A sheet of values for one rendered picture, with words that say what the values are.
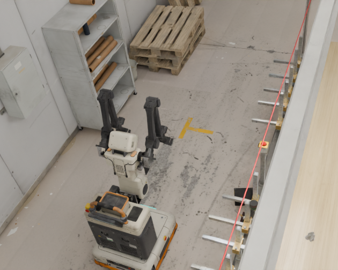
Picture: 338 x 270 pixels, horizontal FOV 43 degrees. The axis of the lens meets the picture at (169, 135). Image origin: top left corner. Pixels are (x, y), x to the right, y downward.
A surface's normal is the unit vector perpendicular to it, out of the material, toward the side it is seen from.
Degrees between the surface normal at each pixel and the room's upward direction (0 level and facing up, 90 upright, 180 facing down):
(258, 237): 0
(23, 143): 90
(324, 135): 0
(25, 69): 90
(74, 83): 90
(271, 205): 0
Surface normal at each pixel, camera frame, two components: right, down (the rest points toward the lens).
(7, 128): 0.92, 0.18
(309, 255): -0.13, -0.71
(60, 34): -0.37, 0.68
